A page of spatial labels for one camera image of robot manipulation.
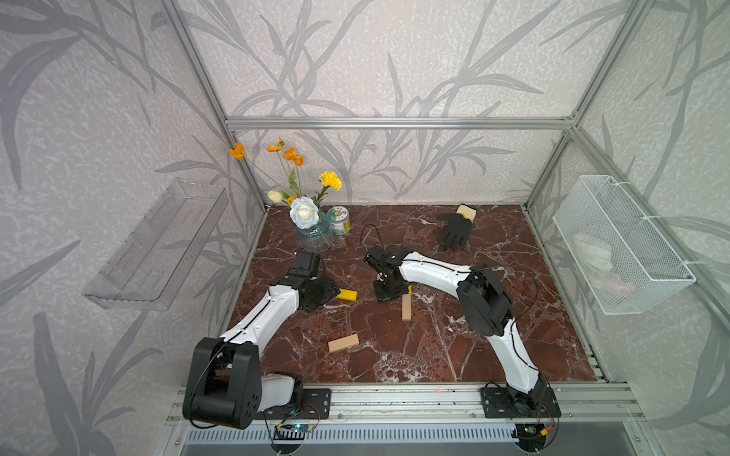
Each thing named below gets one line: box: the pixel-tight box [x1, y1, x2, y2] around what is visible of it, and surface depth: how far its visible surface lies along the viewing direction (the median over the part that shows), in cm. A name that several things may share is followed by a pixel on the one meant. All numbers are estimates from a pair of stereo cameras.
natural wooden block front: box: [327, 333, 361, 353], surface depth 86 cm
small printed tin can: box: [326, 205, 351, 236], surface depth 110 cm
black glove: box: [437, 203, 478, 250], surface depth 117 cm
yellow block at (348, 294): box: [336, 288, 359, 303], surface depth 96 cm
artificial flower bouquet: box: [228, 137, 344, 229], surface depth 87 cm
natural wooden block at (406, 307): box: [402, 293, 412, 322], surface depth 93 cm
